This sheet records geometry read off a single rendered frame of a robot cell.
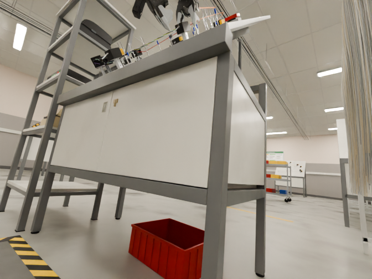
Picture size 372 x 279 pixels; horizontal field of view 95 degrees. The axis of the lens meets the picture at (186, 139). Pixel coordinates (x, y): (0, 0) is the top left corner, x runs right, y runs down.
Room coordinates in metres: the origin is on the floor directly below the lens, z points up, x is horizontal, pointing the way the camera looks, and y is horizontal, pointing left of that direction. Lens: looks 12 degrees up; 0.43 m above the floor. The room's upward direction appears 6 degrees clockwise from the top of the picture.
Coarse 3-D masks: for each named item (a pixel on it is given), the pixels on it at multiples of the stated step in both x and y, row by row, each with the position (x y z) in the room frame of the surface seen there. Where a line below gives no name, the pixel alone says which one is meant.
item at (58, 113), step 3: (60, 108) 1.24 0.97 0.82; (57, 111) 1.23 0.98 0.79; (60, 111) 1.22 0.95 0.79; (57, 114) 1.20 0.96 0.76; (60, 114) 1.21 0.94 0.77; (45, 117) 1.25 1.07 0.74; (57, 117) 1.20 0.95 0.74; (42, 120) 1.28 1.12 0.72; (45, 120) 1.25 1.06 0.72; (54, 120) 1.19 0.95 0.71; (57, 120) 1.20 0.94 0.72; (42, 123) 1.27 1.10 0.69; (54, 123) 1.20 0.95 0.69; (57, 123) 1.21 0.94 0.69; (54, 126) 1.20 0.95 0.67; (57, 126) 1.21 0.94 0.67
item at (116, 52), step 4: (112, 48) 0.73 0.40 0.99; (116, 48) 0.74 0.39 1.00; (108, 52) 0.73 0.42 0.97; (112, 52) 0.73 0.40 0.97; (116, 52) 0.74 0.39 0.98; (120, 52) 0.76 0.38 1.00; (104, 56) 0.72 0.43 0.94; (108, 56) 0.75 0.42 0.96; (112, 56) 0.74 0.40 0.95; (116, 56) 0.75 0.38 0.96; (120, 56) 0.76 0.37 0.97; (100, 60) 0.71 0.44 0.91; (108, 60) 0.76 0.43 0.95; (116, 60) 0.77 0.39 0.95; (116, 64) 0.78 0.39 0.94; (120, 64) 0.78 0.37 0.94
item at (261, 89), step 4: (260, 84) 0.91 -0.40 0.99; (264, 84) 0.90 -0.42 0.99; (252, 88) 0.93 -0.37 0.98; (256, 88) 0.92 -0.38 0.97; (260, 88) 0.91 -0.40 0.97; (264, 88) 0.90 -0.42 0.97; (256, 92) 0.94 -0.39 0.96; (260, 92) 0.91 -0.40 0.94; (264, 92) 0.90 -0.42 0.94; (260, 96) 0.91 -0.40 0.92; (264, 96) 0.90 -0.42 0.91; (260, 100) 0.91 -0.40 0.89; (264, 100) 0.90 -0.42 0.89; (260, 104) 0.91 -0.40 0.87; (264, 104) 0.90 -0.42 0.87; (264, 108) 0.90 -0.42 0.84; (264, 112) 0.90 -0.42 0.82
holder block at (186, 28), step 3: (186, 21) 0.67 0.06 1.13; (177, 24) 0.66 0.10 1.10; (180, 24) 0.66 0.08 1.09; (183, 24) 0.66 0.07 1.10; (186, 24) 0.67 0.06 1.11; (180, 27) 0.66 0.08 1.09; (183, 27) 0.66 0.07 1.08; (186, 27) 0.67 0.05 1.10; (189, 27) 0.69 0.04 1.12; (177, 30) 0.68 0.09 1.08; (180, 30) 0.67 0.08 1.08; (183, 30) 0.67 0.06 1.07; (186, 30) 0.68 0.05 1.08; (189, 30) 0.70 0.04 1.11; (177, 33) 0.69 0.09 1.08; (180, 33) 0.68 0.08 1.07
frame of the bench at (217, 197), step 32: (224, 64) 0.44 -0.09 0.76; (224, 96) 0.44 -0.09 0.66; (224, 128) 0.44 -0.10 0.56; (224, 160) 0.44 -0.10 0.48; (160, 192) 0.55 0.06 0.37; (192, 192) 0.48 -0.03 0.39; (224, 192) 0.45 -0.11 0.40; (256, 192) 0.74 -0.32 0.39; (32, 224) 1.11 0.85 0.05; (224, 224) 0.46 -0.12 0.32; (256, 224) 0.91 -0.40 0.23; (256, 256) 0.91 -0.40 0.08
